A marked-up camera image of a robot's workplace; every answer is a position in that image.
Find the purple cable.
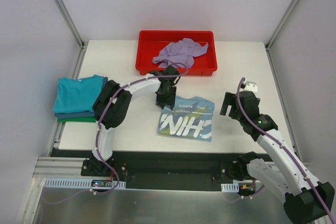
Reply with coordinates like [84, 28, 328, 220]
[94, 62, 190, 162]
[236, 77, 336, 224]

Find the teal folded t-shirt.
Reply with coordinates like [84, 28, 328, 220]
[52, 75, 108, 114]

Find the left aluminium frame post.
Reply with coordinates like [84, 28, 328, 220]
[54, 0, 85, 49]

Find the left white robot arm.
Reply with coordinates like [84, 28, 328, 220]
[89, 66, 182, 176]

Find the lavender t-shirt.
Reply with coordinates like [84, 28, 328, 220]
[152, 38, 209, 69]

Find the right white cable duct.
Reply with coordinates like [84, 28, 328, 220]
[220, 183, 239, 193]

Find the red plastic bin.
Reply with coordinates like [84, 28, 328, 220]
[135, 30, 217, 76]

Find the left white cable duct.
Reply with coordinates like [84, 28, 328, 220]
[44, 178, 126, 190]

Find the light blue t-shirt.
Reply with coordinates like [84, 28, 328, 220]
[157, 96, 215, 142]

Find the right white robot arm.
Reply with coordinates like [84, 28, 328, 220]
[220, 91, 335, 223]

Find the white cable duct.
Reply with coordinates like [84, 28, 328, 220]
[220, 183, 239, 193]
[44, 178, 126, 190]

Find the aluminium frame post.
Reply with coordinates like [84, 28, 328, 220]
[265, 0, 301, 51]
[54, 0, 85, 49]

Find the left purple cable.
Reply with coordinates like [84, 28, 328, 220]
[94, 62, 190, 162]

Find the aluminium front rail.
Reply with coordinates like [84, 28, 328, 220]
[33, 155, 317, 183]

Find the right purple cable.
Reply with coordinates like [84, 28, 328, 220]
[236, 77, 336, 224]

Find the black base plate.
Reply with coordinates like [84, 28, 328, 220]
[51, 150, 251, 191]

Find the dark blue folded t-shirt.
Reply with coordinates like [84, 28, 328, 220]
[54, 77, 110, 120]

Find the right aluminium frame post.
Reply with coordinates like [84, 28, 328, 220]
[265, 0, 301, 51]

